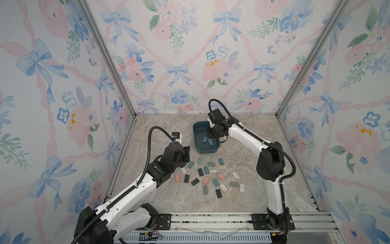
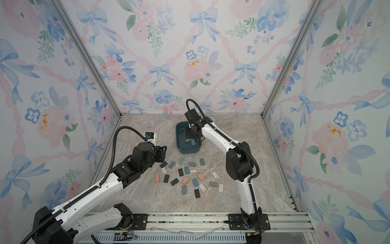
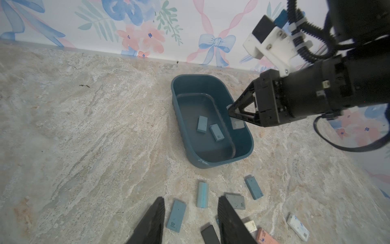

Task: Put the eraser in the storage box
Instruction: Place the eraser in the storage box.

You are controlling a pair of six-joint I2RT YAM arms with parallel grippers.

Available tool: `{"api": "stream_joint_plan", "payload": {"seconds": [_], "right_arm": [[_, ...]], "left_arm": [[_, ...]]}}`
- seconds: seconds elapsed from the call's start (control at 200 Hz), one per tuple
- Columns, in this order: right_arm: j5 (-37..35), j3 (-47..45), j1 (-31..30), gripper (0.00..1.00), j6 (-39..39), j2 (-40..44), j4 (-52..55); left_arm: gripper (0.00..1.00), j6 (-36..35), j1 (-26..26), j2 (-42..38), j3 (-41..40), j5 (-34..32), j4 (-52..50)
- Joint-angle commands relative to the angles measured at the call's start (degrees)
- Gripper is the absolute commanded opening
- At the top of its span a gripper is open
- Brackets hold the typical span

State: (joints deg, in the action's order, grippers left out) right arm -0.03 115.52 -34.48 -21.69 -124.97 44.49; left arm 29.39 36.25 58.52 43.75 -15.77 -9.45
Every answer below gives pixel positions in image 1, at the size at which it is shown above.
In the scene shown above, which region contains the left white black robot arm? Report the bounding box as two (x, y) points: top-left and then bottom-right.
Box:
(72, 126), (190, 244)

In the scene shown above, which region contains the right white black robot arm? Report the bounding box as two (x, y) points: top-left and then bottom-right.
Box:
(207, 99), (297, 236)

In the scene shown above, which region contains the white eraser left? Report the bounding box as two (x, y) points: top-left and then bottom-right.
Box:
(180, 168), (187, 175)

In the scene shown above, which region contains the dark teal storage box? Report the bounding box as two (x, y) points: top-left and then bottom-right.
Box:
(193, 121), (220, 154)

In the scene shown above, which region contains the black eraser centre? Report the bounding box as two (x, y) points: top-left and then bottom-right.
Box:
(198, 168), (204, 177)

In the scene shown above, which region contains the black eraser tilted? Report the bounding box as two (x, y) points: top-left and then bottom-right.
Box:
(191, 178), (200, 186)

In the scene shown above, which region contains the teal eraser lower centre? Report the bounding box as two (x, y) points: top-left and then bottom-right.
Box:
(212, 178), (220, 187)

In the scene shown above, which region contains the black eraser bottom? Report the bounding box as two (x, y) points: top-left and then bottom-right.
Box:
(215, 189), (222, 199)

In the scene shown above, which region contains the white eraser lower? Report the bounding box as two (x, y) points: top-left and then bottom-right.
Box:
(220, 184), (227, 192)

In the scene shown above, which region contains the grey eraser lower right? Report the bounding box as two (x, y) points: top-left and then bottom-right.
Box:
(230, 182), (240, 188)

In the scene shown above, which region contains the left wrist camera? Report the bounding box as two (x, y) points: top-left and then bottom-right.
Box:
(172, 132), (182, 144)

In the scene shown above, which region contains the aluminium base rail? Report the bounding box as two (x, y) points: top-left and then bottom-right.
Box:
(80, 211), (339, 244)

